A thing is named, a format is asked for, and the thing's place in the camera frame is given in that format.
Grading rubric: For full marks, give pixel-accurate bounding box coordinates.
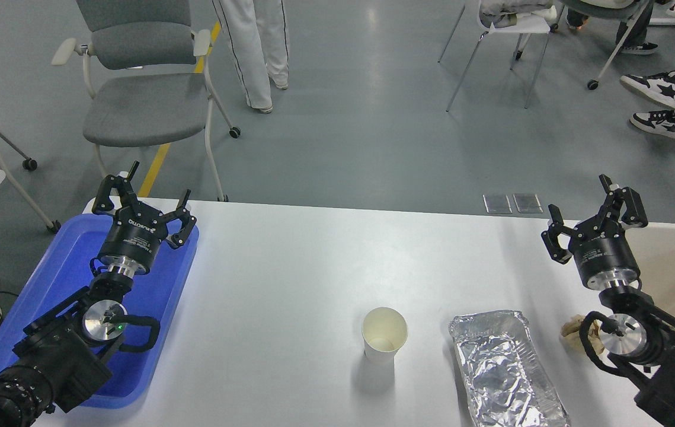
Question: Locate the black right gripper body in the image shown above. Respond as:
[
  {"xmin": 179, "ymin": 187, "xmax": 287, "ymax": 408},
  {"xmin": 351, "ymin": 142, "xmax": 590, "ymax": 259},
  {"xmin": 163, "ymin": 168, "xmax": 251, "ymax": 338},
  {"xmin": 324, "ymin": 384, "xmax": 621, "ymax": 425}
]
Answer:
[{"xmin": 568, "ymin": 220, "xmax": 641, "ymax": 283}]

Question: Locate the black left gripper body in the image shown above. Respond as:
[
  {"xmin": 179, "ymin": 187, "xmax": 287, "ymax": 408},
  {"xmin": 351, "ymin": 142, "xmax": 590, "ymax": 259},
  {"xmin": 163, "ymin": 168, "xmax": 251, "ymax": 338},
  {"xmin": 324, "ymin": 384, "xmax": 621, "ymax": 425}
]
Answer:
[{"xmin": 98, "ymin": 204, "xmax": 168, "ymax": 273}]

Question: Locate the white paper cup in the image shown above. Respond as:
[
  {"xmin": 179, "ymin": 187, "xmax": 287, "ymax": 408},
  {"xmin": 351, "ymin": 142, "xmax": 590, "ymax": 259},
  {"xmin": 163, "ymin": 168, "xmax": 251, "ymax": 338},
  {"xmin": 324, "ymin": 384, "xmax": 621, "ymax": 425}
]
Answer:
[{"xmin": 362, "ymin": 307, "xmax": 409, "ymax": 364}]

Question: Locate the metal floor plate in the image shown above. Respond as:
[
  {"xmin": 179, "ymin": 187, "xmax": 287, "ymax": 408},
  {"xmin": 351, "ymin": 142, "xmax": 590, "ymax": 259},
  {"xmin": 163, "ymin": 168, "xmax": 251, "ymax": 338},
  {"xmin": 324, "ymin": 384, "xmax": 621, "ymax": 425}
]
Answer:
[
  {"xmin": 483, "ymin": 194, "xmax": 513, "ymax": 214},
  {"xmin": 513, "ymin": 193, "xmax": 543, "ymax": 214}
]

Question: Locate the blue plastic tray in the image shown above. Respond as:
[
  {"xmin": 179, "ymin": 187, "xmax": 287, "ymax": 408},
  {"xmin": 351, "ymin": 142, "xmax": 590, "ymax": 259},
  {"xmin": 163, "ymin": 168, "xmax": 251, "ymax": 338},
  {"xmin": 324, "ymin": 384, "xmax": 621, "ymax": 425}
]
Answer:
[{"xmin": 0, "ymin": 212, "xmax": 200, "ymax": 410}]

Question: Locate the crumpled tan paper ball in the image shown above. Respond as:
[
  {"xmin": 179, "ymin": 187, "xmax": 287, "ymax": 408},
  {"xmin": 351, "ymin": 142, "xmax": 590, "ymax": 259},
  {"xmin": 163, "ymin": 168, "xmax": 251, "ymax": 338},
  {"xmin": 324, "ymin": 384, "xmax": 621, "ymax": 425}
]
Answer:
[{"xmin": 561, "ymin": 314, "xmax": 602, "ymax": 355}]

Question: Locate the grey office chair with armrests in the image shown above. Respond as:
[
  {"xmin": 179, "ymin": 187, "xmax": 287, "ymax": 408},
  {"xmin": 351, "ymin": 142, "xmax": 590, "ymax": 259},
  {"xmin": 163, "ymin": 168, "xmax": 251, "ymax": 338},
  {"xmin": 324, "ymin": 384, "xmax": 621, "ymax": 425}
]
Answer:
[{"xmin": 51, "ymin": 0, "xmax": 242, "ymax": 202}]

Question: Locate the person with black-white shoes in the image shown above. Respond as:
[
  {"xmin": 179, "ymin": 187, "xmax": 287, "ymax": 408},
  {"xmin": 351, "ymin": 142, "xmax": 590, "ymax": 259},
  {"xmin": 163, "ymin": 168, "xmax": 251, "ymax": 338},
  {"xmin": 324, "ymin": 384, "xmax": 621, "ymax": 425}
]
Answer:
[{"xmin": 620, "ymin": 40, "xmax": 675, "ymax": 141}]

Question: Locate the crinkled foil tray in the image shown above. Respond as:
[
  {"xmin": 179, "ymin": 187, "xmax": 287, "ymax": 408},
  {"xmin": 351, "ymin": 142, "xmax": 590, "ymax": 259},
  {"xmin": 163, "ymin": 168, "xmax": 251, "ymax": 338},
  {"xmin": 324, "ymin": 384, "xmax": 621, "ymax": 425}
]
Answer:
[{"xmin": 449, "ymin": 310, "xmax": 572, "ymax": 427}]

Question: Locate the distant seated person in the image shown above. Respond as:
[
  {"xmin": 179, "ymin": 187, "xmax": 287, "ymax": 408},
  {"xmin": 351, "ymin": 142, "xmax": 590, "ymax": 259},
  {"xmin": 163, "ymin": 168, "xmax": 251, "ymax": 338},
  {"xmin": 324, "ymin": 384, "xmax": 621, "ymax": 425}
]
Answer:
[{"xmin": 565, "ymin": 0, "xmax": 660, "ymax": 56}]

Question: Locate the standing person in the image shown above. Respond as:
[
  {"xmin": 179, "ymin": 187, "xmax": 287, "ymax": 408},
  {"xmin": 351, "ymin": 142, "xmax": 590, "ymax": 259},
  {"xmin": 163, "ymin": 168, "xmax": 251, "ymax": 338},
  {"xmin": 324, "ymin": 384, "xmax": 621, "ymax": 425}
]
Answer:
[{"xmin": 212, "ymin": 0, "xmax": 290, "ymax": 114}]

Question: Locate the white chair with metal legs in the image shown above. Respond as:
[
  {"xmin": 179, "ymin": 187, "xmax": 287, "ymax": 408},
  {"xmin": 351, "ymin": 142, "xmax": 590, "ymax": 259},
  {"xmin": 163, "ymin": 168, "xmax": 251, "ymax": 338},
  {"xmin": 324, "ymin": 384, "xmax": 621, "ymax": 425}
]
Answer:
[{"xmin": 438, "ymin": 0, "xmax": 558, "ymax": 112}]

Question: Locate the folded grey garment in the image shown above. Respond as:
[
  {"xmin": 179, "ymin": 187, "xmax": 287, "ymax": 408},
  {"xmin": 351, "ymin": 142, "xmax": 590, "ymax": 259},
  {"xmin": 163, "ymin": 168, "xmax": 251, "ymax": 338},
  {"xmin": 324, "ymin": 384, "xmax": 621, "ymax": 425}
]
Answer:
[{"xmin": 479, "ymin": 0, "xmax": 558, "ymax": 28}]

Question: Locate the grey chair with white frame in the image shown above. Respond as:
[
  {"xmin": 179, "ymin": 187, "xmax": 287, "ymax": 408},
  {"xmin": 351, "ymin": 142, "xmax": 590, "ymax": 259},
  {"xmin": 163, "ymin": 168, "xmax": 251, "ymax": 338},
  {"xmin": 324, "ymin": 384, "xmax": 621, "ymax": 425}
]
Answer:
[{"xmin": 559, "ymin": 0, "xmax": 655, "ymax": 91}]

